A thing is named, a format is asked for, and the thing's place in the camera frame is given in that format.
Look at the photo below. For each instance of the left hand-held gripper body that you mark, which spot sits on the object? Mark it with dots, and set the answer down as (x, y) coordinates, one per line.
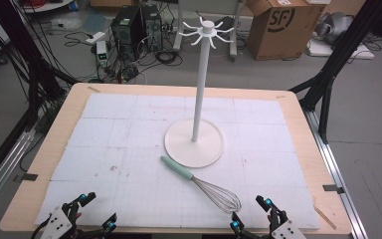
(57, 223)

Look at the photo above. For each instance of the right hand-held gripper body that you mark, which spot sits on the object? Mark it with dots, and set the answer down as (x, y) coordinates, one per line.
(288, 229)

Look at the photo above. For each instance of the person's right hand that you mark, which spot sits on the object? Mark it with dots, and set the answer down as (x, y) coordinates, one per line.
(269, 218)

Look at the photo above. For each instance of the person's left hand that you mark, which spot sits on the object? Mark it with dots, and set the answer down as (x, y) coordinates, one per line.
(79, 216)

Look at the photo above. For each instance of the thin wooden strip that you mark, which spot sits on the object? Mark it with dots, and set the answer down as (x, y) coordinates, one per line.
(325, 218)

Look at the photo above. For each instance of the white gridded mat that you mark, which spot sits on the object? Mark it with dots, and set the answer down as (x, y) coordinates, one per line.
(119, 159)

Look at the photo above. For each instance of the black tape strip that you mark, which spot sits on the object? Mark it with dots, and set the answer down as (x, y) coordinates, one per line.
(332, 189)
(30, 177)

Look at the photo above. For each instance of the white hook stand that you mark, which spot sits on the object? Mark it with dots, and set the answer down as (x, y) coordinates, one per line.
(199, 99)

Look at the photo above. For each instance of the white power supply unit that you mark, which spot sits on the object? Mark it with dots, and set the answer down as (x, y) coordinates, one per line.
(101, 51)

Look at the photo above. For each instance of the white power strip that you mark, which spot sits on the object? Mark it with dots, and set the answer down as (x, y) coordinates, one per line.
(95, 37)

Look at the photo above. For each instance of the white flat board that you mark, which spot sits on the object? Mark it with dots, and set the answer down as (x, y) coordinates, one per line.
(344, 51)

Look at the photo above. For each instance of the large black computer tower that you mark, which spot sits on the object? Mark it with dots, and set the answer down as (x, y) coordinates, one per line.
(126, 31)

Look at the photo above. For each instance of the brown cardboard box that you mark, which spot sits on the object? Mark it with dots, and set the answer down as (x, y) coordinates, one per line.
(280, 30)

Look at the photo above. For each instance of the slim black computer tower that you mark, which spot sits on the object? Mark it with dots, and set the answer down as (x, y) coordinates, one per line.
(152, 26)

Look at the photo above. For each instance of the grey bag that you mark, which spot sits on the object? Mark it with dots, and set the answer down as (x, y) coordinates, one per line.
(335, 26)

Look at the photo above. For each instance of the round white table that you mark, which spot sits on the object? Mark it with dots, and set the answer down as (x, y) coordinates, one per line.
(46, 6)

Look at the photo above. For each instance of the aluminium rail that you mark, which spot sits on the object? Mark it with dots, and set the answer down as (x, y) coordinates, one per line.
(335, 179)
(3, 169)

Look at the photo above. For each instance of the black metal frame post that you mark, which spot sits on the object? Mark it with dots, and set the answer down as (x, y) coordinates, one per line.
(30, 56)
(340, 56)

